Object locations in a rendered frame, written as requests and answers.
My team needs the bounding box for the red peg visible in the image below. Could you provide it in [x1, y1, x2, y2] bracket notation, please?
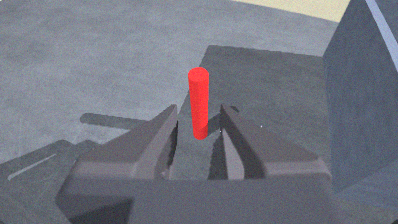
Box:
[188, 68, 209, 140]

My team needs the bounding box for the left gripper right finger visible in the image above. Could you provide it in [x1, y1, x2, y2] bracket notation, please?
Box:
[220, 104, 332, 184]

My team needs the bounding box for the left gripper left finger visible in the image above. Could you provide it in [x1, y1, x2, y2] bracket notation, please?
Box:
[66, 104, 178, 180]

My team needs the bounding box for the grey open box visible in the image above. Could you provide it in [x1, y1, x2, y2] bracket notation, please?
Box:
[322, 0, 398, 211]

